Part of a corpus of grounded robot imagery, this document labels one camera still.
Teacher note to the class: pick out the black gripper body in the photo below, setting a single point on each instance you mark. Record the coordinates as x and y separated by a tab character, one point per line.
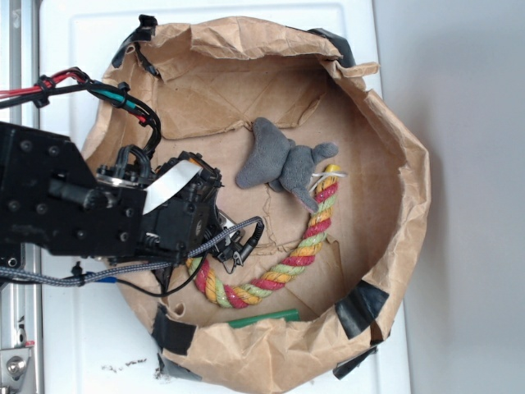
180	211

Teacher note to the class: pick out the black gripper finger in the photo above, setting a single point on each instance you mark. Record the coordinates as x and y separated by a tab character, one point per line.
230	251

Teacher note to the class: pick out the multicolored twisted rope toy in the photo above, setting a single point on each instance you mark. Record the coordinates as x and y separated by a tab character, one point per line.
325	190

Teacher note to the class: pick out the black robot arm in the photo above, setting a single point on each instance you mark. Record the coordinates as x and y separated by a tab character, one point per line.
127	212

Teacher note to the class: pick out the green plastic block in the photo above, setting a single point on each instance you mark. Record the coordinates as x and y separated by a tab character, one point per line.
289	315

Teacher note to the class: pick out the brown paper bag bin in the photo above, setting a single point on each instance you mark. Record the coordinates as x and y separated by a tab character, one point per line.
208	83

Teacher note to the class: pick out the grey plush elephant toy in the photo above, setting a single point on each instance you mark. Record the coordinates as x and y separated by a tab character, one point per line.
279	162

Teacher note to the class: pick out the white plastic tray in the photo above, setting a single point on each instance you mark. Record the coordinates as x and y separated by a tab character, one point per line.
92	342

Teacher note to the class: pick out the aluminium frame rail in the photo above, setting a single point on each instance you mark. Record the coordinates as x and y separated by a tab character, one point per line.
21	325

